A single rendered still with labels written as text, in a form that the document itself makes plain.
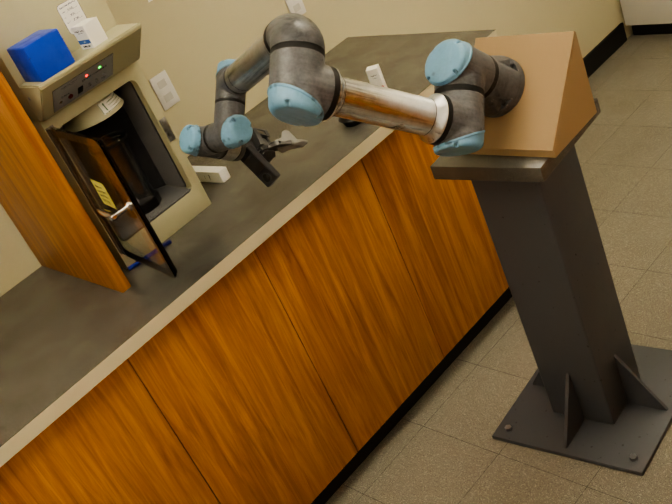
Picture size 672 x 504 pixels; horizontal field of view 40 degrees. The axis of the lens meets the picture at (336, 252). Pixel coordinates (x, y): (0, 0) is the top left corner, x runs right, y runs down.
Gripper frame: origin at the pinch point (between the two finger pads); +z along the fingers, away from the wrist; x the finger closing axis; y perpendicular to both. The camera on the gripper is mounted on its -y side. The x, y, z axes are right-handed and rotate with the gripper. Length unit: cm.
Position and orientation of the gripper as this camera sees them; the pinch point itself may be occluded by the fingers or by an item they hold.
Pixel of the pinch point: (293, 162)
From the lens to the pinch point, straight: 256.2
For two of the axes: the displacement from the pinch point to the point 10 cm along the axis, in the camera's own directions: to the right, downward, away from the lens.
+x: -5.8, 6.1, 5.4
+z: 7.1, 0.5, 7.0
